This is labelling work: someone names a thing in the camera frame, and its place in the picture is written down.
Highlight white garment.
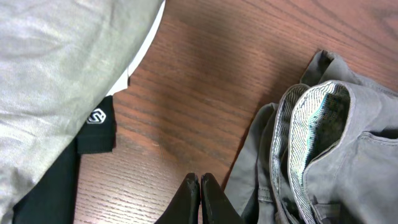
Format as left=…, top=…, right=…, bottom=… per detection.
left=106, top=0, right=166, bottom=96

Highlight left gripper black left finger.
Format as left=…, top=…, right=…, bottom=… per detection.
left=155, top=173, right=201, bottom=224

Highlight grey shorts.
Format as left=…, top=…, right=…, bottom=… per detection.
left=224, top=50, right=397, bottom=223

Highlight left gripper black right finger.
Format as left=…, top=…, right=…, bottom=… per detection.
left=201, top=173, right=244, bottom=224

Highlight dark teal garment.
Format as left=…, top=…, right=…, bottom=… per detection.
left=12, top=96, right=116, bottom=224

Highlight khaki shorts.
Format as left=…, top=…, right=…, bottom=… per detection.
left=1, top=0, right=162, bottom=223

